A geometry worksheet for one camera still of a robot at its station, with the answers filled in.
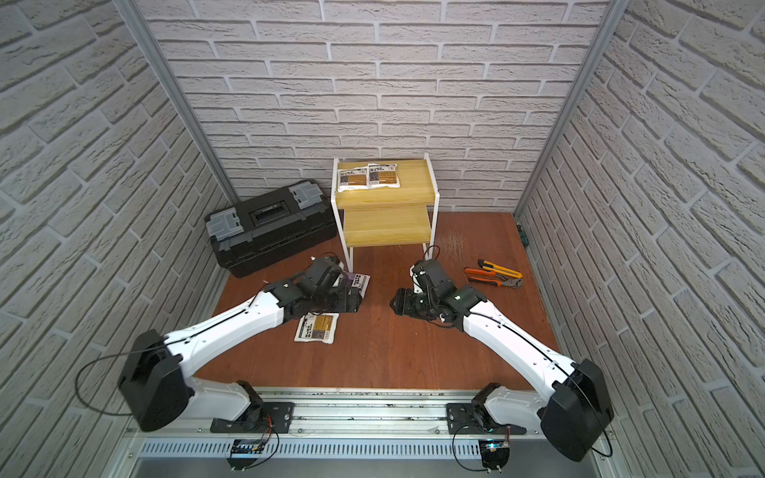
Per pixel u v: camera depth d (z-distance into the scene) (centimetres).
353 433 73
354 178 81
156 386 40
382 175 83
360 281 100
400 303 69
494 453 70
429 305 59
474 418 65
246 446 73
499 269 103
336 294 72
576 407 39
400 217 98
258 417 68
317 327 87
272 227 94
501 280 100
